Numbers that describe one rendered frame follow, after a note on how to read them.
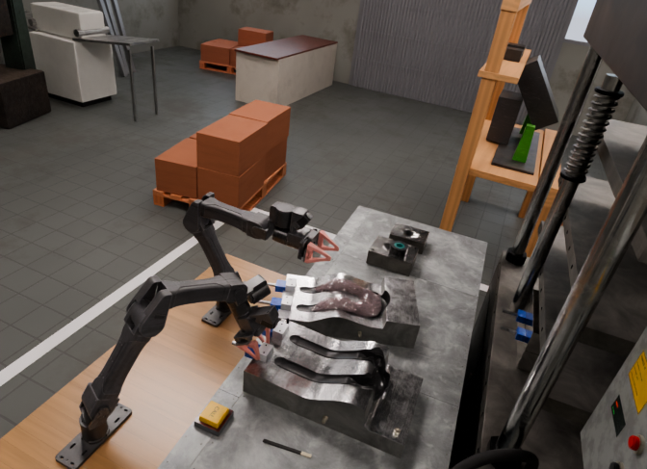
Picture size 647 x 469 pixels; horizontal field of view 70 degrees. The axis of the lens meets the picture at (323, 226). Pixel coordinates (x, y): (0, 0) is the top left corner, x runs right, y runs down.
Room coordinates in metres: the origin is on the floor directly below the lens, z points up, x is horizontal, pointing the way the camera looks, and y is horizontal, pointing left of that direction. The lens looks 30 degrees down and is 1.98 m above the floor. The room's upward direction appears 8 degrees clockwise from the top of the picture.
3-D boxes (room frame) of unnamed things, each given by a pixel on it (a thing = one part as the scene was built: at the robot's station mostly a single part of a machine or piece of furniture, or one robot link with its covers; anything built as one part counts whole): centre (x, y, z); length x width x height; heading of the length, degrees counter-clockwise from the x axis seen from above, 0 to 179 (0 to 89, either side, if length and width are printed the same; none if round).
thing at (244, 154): (3.82, 0.94, 0.35); 1.19 x 0.85 x 0.70; 162
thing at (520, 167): (3.44, -1.64, 0.95); 1.46 x 1.31 x 1.89; 156
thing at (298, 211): (1.23, 0.06, 1.25); 0.07 x 0.06 x 0.11; 160
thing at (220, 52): (8.36, 1.88, 0.34); 1.20 x 0.92 x 0.67; 70
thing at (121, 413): (0.76, 0.53, 0.84); 0.20 x 0.07 x 0.08; 160
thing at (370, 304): (1.37, -0.13, 0.90); 0.26 x 0.18 x 0.08; 89
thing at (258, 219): (1.32, 0.31, 1.17); 0.30 x 0.09 x 0.12; 70
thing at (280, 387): (1.01, -0.10, 0.87); 0.50 x 0.26 x 0.14; 72
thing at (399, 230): (1.96, -0.42, 0.83); 0.17 x 0.13 x 0.06; 72
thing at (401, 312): (1.37, -0.13, 0.85); 0.50 x 0.26 x 0.11; 89
